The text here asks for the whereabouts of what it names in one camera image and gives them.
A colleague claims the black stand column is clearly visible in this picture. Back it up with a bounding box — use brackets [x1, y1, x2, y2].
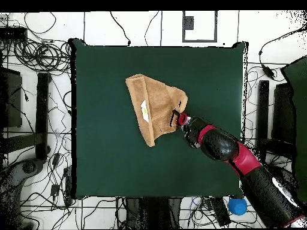
[124, 196, 183, 229]

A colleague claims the long black power strip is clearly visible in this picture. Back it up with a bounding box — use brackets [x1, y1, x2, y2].
[209, 196, 232, 227]

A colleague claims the black cable with plug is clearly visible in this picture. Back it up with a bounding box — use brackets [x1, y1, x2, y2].
[109, 11, 132, 47]

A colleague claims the dark rectangular box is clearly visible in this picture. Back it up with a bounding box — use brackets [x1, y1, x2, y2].
[0, 67, 23, 129]
[272, 82, 297, 144]

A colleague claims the small dark grey box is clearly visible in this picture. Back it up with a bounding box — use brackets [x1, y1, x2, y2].
[183, 16, 194, 31]

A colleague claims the black power adapter with cable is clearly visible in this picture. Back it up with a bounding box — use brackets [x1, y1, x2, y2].
[258, 27, 307, 82]

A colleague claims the coiled black cable bundle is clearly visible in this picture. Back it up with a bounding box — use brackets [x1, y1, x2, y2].
[13, 39, 72, 72]

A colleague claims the dark green table cloth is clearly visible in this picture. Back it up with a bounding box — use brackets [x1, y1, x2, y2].
[68, 38, 249, 200]

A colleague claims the tan terry towel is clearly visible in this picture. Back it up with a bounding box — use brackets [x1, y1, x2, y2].
[125, 73, 188, 147]

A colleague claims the black power strip with plugs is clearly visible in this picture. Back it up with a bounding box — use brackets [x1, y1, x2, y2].
[64, 167, 73, 206]

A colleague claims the flat black device box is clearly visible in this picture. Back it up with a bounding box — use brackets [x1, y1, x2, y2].
[0, 26, 28, 41]

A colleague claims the thin black cable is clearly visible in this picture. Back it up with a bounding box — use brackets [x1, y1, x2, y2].
[144, 10, 160, 47]

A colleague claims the blue plastic cup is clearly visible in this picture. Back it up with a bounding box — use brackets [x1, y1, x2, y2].
[227, 197, 248, 216]

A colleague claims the grey square floor frame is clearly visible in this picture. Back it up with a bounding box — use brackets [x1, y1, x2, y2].
[182, 10, 218, 43]

